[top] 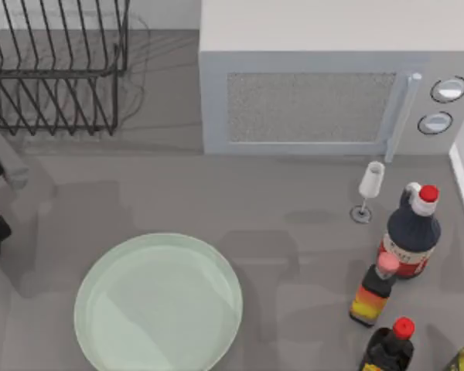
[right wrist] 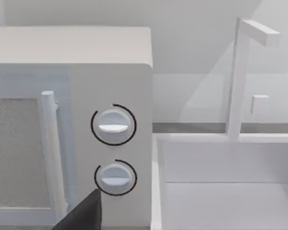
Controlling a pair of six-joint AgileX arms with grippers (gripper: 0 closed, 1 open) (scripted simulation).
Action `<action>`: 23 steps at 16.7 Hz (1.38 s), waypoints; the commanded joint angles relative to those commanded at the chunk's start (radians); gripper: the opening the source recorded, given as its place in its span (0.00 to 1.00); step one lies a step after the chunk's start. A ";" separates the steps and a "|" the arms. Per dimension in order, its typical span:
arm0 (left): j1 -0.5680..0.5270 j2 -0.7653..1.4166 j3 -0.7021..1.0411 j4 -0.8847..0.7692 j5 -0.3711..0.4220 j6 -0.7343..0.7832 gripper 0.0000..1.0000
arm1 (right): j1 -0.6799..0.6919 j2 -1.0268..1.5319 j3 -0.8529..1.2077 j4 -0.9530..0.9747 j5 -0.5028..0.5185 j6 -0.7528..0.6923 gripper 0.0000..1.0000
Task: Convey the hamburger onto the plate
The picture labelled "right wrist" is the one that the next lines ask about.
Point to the pale microwave oven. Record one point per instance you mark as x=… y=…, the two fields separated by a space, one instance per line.
x=124 y=83

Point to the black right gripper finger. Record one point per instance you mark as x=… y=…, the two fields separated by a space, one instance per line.
x=86 y=213

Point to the tall white tap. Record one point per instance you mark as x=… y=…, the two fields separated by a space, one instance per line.
x=240 y=76

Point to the large white microwave knob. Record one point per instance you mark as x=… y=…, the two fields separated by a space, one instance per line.
x=113 y=125

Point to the microwave door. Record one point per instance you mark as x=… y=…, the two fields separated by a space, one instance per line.
x=19 y=143

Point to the small white microwave knob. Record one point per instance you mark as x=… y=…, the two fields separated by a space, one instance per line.
x=115 y=177

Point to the white sink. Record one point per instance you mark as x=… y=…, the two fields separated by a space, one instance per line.
x=220 y=182

